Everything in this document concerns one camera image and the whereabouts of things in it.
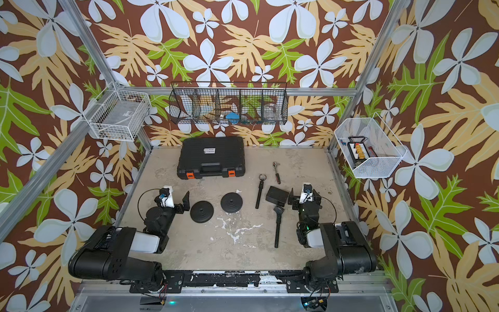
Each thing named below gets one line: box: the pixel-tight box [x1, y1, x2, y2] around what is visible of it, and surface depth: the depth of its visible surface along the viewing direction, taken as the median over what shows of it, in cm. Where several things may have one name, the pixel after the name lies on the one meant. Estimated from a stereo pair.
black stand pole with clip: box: [273, 205, 285, 249], surface depth 91 cm
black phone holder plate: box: [265, 185, 290, 208], surface depth 98 cm
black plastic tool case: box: [176, 136, 246, 180], surface depth 110 cm
